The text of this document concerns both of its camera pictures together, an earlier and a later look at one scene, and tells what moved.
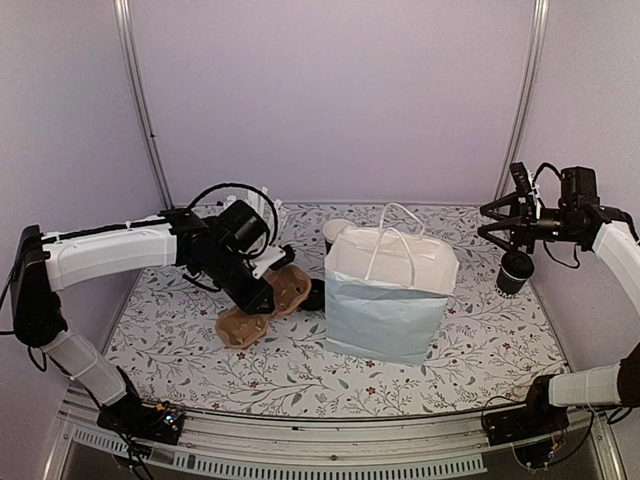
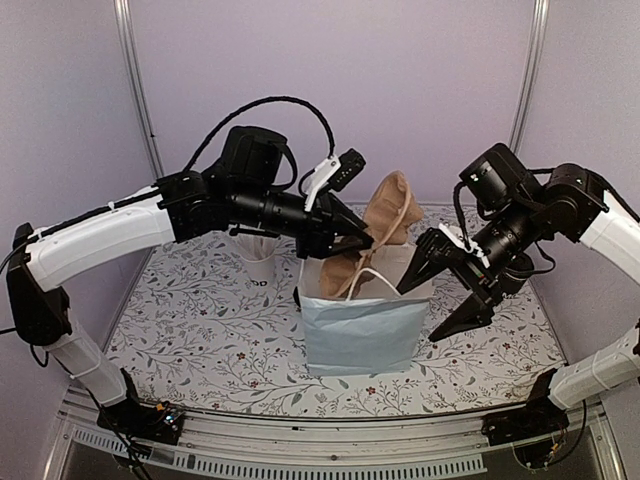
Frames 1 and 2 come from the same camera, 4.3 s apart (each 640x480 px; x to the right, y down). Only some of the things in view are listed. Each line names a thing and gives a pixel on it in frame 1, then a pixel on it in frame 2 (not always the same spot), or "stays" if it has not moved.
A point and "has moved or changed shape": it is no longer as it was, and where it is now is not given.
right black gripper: x=523 y=223 → x=470 y=273
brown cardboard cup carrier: x=288 y=287 → x=391 y=211
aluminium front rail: x=412 y=447 stays
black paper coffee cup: x=516 y=268 stays
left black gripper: x=250 y=303 → x=317 y=240
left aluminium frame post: x=124 y=33 stays
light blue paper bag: x=387 y=288 has moved or changed shape
